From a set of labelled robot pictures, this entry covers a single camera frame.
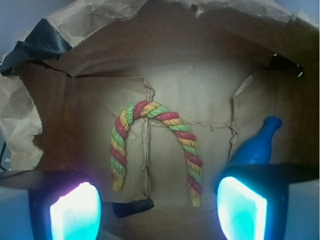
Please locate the brown paper bag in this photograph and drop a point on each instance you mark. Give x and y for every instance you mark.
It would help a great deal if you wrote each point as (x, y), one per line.
(223, 65)

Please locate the blue plastic bottle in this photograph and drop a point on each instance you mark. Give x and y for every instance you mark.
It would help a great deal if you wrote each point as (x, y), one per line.
(258, 149)

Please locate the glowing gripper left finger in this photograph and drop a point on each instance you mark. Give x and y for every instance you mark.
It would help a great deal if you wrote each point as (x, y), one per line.
(48, 205)

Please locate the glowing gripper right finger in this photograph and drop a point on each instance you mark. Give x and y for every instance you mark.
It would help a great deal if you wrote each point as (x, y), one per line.
(269, 201)

